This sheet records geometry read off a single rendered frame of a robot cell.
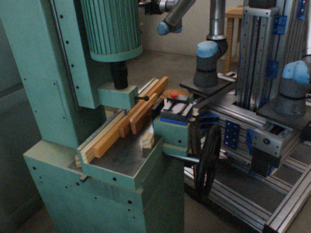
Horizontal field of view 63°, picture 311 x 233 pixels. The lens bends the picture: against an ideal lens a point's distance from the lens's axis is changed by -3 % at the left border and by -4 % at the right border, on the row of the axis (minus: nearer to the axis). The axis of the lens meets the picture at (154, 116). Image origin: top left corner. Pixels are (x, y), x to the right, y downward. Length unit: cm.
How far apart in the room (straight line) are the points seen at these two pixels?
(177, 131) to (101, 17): 45
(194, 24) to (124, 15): 359
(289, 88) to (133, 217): 85
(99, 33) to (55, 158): 56
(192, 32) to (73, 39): 361
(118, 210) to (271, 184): 107
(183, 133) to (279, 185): 102
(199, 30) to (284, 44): 302
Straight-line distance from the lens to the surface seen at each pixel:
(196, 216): 185
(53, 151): 119
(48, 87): 104
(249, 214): 162
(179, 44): 458
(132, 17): 84
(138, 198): 93
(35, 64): 104
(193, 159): 99
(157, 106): 97
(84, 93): 99
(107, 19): 81
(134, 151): 91
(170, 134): 95
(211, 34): 159
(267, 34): 137
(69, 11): 90
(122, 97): 94
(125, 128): 97
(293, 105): 129
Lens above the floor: 147
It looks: 32 degrees down
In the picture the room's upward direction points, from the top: 4 degrees counter-clockwise
